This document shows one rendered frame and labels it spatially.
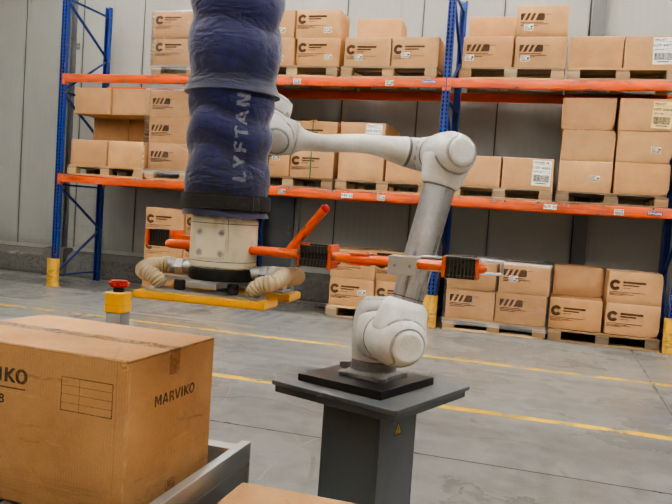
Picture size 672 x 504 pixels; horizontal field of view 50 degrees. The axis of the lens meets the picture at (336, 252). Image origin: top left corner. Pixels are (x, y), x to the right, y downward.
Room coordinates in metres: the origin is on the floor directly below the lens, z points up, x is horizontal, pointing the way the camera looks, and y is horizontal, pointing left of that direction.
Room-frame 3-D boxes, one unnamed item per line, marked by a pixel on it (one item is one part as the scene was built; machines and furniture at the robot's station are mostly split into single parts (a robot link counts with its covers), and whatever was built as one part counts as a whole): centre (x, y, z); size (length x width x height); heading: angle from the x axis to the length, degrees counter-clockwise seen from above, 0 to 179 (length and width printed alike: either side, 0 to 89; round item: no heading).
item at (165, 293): (1.75, 0.31, 1.11); 0.34 x 0.10 x 0.05; 76
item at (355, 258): (1.91, 0.07, 1.22); 0.93 x 0.30 x 0.04; 76
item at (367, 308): (2.45, -0.16, 0.94); 0.18 x 0.16 x 0.22; 15
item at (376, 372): (2.47, -0.14, 0.80); 0.22 x 0.18 x 0.06; 57
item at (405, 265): (1.73, -0.16, 1.21); 0.07 x 0.07 x 0.04; 76
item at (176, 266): (1.84, 0.29, 1.15); 0.34 x 0.25 x 0.06; 76
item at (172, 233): (2.17, 0.51, 1.22); 0.09 x 0.08 x 0.05; 166
